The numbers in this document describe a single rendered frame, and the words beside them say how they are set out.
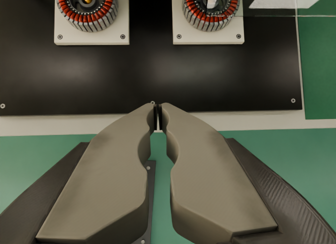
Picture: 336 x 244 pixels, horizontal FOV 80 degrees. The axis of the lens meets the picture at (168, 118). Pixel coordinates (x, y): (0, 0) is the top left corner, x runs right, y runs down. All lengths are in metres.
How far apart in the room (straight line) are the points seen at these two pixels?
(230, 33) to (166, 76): 0.16
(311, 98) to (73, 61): 0.53
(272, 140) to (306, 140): 0.21
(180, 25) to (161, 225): 1.08
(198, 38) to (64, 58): 0.28
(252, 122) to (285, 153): 0.94
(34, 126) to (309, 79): 0.61
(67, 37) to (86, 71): 0.08
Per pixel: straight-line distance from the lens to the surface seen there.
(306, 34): 0.60
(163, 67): 0.44
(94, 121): 0.46
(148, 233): 1.29
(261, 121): 0.49
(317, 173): 1.53
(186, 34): 0.46
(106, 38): 0.46
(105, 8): 0.45
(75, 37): 0.48
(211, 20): 0.44
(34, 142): 1.38
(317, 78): 0.58
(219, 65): 0.46
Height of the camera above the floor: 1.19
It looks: 85 degrees down
